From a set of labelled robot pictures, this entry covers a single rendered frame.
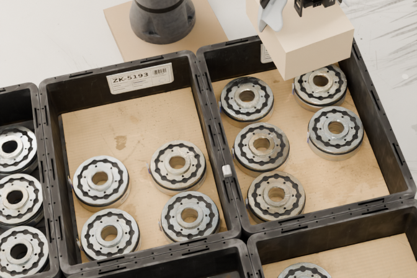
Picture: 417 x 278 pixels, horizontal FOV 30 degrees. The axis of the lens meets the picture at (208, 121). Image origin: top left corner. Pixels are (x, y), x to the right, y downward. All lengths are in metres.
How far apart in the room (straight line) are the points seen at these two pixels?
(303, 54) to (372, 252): 0.37
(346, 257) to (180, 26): 0.66
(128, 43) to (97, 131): 0.32
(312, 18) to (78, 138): 0.52
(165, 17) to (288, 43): 0.53
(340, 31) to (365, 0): 0.62
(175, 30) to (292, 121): 0.39
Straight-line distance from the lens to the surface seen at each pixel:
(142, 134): 1.50
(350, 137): 1.45
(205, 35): 1.76
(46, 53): 1.83
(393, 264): 1.38
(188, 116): 1.51
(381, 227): 1.36
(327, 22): 1.27
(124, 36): 1.78
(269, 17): 1.24
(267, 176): 1.40
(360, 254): 1.38
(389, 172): 1.42
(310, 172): 1.45
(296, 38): 1.25
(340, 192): 1.43
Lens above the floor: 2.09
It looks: 57 degrees down
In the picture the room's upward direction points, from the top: 6 degrees counter-clockwise
